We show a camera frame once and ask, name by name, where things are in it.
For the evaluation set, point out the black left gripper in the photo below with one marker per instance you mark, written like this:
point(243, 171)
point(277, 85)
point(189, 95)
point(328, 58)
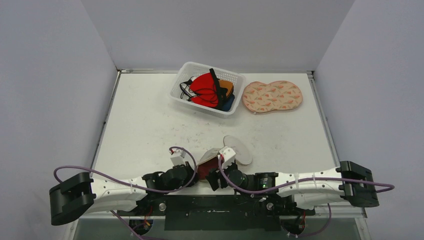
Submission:
point(191, 174)

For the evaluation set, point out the navy blue bra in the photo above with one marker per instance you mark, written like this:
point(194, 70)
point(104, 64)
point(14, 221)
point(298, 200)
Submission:
point(226, 106)

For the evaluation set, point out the white plastic basket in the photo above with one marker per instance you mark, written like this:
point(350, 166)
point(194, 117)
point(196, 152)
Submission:
point(194, 69)

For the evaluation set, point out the white round mesh laundry bag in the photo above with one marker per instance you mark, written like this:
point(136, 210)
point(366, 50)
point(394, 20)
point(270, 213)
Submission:
point(243, 155)

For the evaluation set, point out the black and white bra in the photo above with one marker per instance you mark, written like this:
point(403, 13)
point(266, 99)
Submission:
point(186, 91)

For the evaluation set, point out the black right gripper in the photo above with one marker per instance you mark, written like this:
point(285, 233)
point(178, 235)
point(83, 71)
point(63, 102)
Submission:
point(216, 177)

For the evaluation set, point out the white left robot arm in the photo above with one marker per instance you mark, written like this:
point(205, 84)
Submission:
point(92, 191)

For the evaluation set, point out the orange bra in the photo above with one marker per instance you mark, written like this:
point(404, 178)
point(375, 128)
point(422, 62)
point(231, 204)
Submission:
point(227, 87)

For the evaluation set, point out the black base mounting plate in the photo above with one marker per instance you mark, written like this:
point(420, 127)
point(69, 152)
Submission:
point(218, 212)

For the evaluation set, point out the dark red garment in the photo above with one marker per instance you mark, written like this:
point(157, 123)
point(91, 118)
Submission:
point(204, 168)

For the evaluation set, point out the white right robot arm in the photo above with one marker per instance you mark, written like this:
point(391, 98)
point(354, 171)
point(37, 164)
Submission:
point(349, 182)

